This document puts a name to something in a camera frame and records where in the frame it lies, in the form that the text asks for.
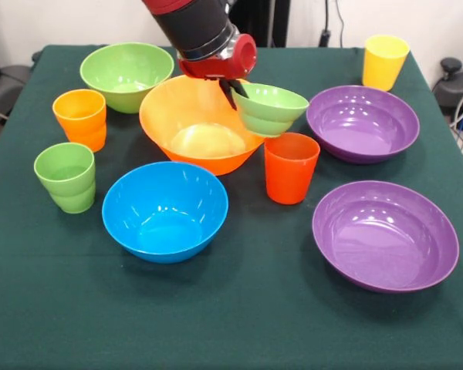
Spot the red cup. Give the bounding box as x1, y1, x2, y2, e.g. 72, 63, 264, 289
264, 132, 321, 205

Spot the large green bowl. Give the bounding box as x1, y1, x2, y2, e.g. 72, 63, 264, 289
79, 42, 175, 115

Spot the black cable with plug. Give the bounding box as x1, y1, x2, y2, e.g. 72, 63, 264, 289
318, 0, 346, 48

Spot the yellow cup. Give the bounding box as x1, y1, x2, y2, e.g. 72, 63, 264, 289
361, 34, 411, 93

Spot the orange cup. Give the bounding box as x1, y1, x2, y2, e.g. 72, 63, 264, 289
52, 89, 108, 153

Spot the small green bowl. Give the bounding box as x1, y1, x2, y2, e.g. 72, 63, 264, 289
231, 82, 310, 139

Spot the dark green tablecloth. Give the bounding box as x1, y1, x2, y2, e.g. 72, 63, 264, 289
0, 45, 463, 370

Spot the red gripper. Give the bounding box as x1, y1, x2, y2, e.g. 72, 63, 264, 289
176, 33, 258, 111

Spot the green cup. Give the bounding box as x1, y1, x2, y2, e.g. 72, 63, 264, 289
33, 142, 96, 214

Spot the large orange bowl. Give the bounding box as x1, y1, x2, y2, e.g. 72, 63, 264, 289
138, 74, 265, 177

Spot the grey black machine base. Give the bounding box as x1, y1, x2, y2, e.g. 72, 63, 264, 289
431, 57, 463, 116
0, 26, 38, 124

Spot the blue bowl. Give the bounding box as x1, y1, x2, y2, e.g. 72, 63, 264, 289
101, 161, 229, 264

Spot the purple bowl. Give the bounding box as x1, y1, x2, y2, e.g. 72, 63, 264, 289
306, 85, 421, 165
312, 180, 460, 294

